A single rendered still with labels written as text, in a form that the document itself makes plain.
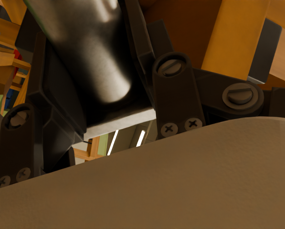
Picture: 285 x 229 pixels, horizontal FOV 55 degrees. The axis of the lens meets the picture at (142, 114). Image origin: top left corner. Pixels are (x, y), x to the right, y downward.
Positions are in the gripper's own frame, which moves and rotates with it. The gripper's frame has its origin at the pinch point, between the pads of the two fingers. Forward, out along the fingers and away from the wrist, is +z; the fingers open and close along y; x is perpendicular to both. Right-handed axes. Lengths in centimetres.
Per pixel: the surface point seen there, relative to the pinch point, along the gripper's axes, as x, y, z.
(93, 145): -235, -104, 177
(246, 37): -6.7, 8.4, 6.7
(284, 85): -42, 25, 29
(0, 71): -163, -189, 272
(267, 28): -14.4, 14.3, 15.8
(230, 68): -7.4, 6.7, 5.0
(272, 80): -43, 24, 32
